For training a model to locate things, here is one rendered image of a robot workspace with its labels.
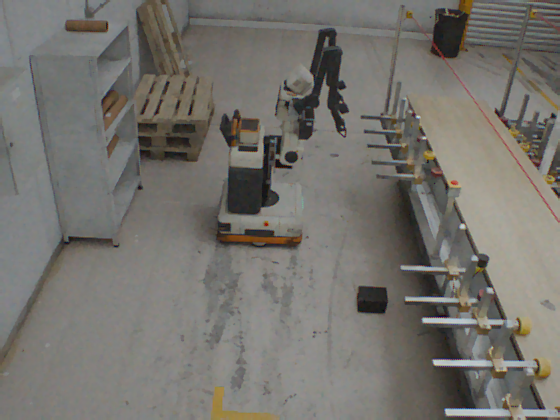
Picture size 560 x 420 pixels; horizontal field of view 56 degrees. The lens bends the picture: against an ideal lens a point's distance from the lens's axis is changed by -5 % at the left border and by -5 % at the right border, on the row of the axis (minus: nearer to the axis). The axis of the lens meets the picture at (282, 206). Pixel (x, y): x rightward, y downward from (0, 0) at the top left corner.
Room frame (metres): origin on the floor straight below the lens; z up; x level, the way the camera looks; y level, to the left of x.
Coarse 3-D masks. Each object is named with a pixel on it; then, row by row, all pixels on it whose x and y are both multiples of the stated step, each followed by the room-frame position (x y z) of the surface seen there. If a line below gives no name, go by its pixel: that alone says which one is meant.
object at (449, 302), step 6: (408, 300) 2.03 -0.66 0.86; (414, 300) 2.03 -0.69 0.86; (420, 300) 2.03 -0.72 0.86; (426, 300) 2.03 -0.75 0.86; (432, 300) 2.04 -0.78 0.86; (438, 300) 2.04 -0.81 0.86; (444, 300) 2.04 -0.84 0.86; (450, 300) 2.04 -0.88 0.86; (456, 300) 2.04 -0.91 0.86; (474, 300) 2.05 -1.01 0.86; (450, 306) 2.03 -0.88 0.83; (474, 306) 2.04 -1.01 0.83
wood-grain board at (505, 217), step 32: (416, 96) 4.66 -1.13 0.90; (448, 128) 4.03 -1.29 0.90; (480, 128) 4.08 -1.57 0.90; (448, 160) 3.47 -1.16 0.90; (480, 160) 3.51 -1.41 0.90; (512, 160) 3.56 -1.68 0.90; (480, 192) 3.06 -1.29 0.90; (512, 192) 3.09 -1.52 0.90; (544, 192) 3.12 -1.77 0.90; (480, 224) 2.68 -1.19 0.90; (512, 224) 2.71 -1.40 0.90; (544, 224) 2.73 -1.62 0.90; (512, 256) 2.39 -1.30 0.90; (544, 256) 2.40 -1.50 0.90; (512, 288) 2.11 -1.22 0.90; (544, 288) 2.13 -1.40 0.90; (544, 320) 1.89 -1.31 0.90; (544, 352) 1.68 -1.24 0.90; (544, 384) 1.49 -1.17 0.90
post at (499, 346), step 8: (504, 328) 1.58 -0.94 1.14; (512, 328) 1.57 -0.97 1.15; (504, 336) 1.57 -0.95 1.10; (496, 344) 1.59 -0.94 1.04; (504, 344) 1.57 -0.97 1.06; (496, 352) 1.57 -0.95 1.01; (480, 376) 1.61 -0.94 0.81; (488, 376) 1.57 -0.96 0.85; (480, 384) 1.58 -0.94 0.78; (488, 384) 1.57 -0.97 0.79; (480, 392) 1.57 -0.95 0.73
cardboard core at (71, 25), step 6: (66, 24) 3.85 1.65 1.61; (72, 24) 3.85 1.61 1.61; (78, 24) 3.86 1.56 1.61; (84, 24) 3.86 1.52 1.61; (90, 24) 3.86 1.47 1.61; (96, 24) 3.86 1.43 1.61; (102, 24) 3.86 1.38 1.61; (108, 24) 3.93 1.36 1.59; (72, 30) 3.87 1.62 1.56; (78, 30) 3.86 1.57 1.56; (84, 30) 3.87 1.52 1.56; (90, 30) 3.87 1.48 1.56; (96, 30) 3.87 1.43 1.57; (102, 30) 3.86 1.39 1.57
